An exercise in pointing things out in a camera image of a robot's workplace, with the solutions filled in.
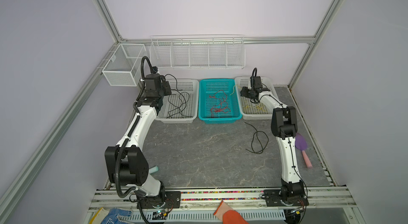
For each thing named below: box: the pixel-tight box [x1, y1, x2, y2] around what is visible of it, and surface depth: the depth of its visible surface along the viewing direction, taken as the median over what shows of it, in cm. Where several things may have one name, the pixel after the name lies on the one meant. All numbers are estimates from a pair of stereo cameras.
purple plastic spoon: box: [294, 132, 313, 169], surface depth 93 cm
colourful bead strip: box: [180, 190, 265, 202], surface depth 78 cm
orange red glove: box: [213, 200, 250, 224], surface depth 72 cm
